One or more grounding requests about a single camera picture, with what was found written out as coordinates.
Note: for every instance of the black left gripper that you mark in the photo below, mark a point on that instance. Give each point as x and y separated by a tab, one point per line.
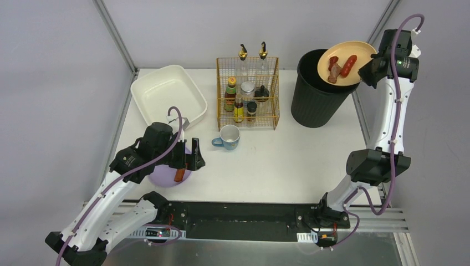
187	158

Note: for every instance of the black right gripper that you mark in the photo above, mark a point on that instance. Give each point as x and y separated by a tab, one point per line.
374	69

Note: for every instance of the purple plate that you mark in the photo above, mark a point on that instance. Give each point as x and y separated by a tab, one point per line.
163	176

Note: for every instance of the yellow plate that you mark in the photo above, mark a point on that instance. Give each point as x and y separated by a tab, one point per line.
343	51

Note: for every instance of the small yellow label bottle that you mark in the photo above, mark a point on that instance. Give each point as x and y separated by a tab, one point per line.
238	112

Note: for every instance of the yellow cap sauce bottle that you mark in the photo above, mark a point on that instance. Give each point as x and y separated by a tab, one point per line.
230	93

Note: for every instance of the dark spice jar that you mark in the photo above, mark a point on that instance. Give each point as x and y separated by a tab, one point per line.
251	111

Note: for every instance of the silver lid shaker jar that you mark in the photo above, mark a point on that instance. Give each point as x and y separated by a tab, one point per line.
247	91

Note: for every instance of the black lid round jar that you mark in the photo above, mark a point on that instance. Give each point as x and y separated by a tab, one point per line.
261	94

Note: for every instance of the clear oil bottle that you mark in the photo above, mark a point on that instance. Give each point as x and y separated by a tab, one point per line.
242	65

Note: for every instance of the oil bottle with brown liquid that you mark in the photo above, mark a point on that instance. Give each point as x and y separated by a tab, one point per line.
263	68

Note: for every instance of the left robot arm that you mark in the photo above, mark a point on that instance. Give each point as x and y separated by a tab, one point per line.
92	235

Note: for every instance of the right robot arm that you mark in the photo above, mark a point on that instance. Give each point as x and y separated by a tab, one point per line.
392	70

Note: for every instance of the orange fried food piece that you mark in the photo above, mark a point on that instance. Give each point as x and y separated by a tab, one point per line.
179	175

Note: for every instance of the brown meat piece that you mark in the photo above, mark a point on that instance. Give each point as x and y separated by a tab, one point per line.
335	72

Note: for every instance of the small red sausage piece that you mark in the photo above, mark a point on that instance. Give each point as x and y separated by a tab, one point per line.
332	61

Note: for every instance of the blue white mug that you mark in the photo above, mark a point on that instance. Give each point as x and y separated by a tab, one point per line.
229	137

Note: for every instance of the black ribbed trash bin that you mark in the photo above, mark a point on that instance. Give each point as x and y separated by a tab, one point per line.
316	101

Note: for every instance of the white plastic tub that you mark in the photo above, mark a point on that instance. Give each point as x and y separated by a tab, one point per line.
157	91

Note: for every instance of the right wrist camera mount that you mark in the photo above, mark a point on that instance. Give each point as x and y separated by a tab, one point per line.
415	50

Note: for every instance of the gold wire basket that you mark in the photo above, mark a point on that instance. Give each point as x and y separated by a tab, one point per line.
267	112

